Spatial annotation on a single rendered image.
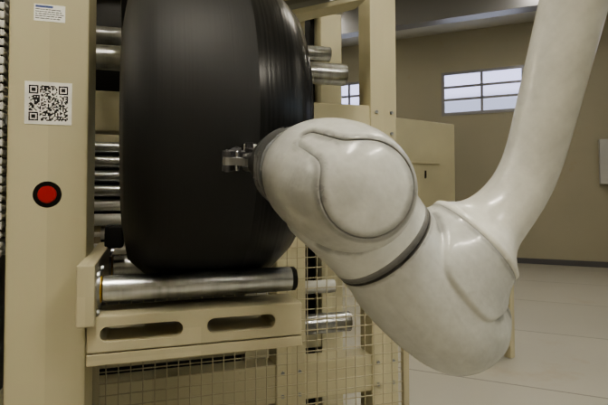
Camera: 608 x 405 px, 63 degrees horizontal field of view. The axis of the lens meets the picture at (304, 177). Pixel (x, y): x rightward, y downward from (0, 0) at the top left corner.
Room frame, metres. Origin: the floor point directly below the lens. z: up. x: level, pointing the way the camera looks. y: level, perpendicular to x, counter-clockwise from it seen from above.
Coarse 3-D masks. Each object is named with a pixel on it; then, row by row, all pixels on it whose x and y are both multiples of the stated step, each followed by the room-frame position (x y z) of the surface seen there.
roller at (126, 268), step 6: (114, 258) 1.10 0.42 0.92; (120, 258) 1.11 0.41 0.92; (126, 258) 1.11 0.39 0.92; (114, 264) 1.09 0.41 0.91; (120, 264) 1.10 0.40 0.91; (126, 264) 1.10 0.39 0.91; (132, 264) 1.11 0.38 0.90; (114, 270) 1.09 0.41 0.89; (120, 270) 1.10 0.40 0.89; (126, 270) 1.10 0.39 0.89; (132, 270) 1.11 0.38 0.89; (138, 270) 1.11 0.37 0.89
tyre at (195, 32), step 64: (128, 0) 0.83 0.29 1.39; (192, 0) 0.79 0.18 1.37; (256, 0) 0.84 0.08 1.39; (128, 64) 0.75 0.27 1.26; (192, 64) 0.74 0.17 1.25; (256, 64) 0.77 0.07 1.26; (128, 128) 0.74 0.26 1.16; (192, 128) 0.74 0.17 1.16; (256, 128) 0.77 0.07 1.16; (128, 192) 0.77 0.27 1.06; (192, 192) 0.76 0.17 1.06; (256, 192) 0.79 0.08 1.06; (128, 256) 0.90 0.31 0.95; (192, 256) 0.85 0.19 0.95; (256, 256) 0.89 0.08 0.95
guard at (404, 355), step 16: (96, 240) 1.27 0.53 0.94; (304, 288) 1.45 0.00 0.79; (336, 288) 1.47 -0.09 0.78; (336, 304) 1.47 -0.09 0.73; (304, 320) 1.45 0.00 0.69; (336, 320) 1.47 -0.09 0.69; (336, 336) 1.48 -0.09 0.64; (352, 336) 1.49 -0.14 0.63; (256, 352) 1.40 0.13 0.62; (304, 352) 1.45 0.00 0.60; (336, 352) 1.48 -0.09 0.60; (400, 352) 1.54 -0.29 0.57; (96, 368) 1.27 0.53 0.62; (144, 368) 1.32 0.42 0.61; (256, 368) 1.40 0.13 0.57; (96, 384) 1.27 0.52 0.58; (256, 384) 1.40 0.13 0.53; (96, 400) 1.27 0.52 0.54; (160, 400) 1.33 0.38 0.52; (256, 400) 1.40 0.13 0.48; (400, 400) 1.54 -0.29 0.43
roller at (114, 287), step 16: (176, 272) 0.88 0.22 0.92; (192, 272) 0.88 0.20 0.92; (208, 272) 0.89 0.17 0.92; (224, 272) 0.90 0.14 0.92; (240, 272) 0.90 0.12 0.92; (256, 272) 0.91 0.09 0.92; (272, 272) 0.92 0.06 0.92; (288, 272) 0.93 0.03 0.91; (112, 288) 0.83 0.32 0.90; (128, 288) 0.84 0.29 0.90; (144, 288) 0.85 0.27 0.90; (160, 288) 0.85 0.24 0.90; (176, 288) 0.86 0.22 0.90; (192, 288) 0.87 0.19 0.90; (208, 288) 0.88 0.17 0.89; (224, 288) 0.89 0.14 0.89; (240, 288) 0.90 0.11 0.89; (256, 288) 0.91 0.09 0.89; (272, 288) 0.92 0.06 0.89; (288, 288) 0.93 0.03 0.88
